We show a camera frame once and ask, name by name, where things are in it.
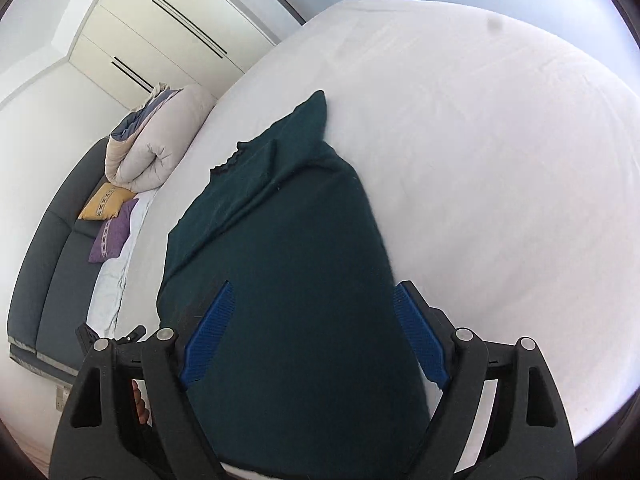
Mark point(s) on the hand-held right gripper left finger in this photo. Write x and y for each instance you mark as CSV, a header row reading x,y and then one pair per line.
x,y
210,330

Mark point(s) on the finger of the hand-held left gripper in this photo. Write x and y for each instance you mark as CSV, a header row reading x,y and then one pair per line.
x,y
132,335
85,336

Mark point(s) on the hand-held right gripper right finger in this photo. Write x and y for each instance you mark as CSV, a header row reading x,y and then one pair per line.
x,y
420,335

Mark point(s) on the dark green towel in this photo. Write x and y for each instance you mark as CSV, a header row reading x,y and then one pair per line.
x,y
290,260

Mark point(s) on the person's left hand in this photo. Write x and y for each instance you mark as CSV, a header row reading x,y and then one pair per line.
x,y
141,405

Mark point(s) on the dark grey padded headboard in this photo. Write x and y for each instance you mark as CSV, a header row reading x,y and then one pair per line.
x,y
50,285

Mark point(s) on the purple patterned cushion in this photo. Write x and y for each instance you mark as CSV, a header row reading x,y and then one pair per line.
x,y
112,237

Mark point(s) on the yellow patterned cushion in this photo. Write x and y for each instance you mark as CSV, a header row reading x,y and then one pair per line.
x,y
105,202

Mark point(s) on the bed with white sheet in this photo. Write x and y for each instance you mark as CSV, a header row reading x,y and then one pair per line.
x,y
475,160

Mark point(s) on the rolled beige duvet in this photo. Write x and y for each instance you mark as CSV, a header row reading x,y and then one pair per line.
x,y
160,145

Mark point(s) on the cream wardrobe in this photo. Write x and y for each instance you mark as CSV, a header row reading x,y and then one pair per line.
x,y
150,35

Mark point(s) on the wall socket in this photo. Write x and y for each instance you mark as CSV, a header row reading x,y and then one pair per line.
x,y
61,399

